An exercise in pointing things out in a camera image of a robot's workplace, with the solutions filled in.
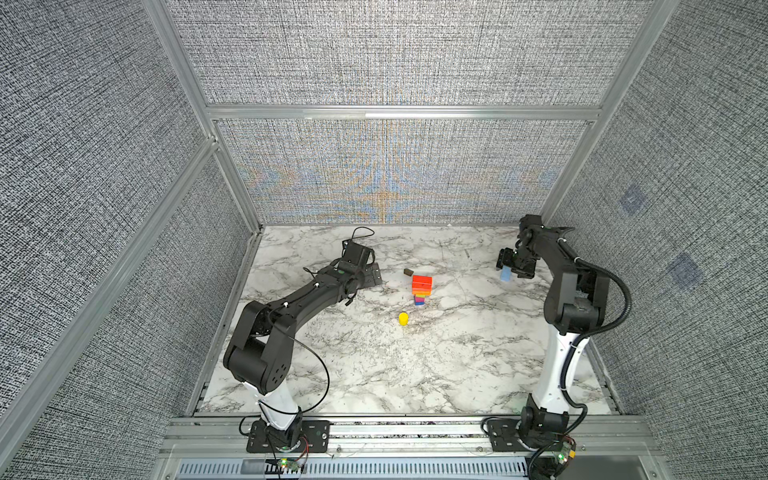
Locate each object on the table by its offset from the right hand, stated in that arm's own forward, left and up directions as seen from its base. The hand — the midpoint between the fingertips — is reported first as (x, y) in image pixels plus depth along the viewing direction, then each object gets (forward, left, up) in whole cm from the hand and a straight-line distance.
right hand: (510, 268), depth 102 cm
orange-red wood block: (-12, +32, +3) cm, 34 cm away
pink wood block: (-11, +31, -2) cm, 33 cm away
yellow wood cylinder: (-18, +37, -2) cm, 41 cm away
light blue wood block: (0, +1, -3) cm, 3 cm away
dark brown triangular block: (+1, +35, -4) cm, 35 cm away
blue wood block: (-12, +31, -3) cm, 34 cm away
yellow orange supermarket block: (-11, +32, +1) cm, 34 cm away
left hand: (-7, +49, +6) cm, 50 cm away
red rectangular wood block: (-11, +32, +7) cm, 34 cm away
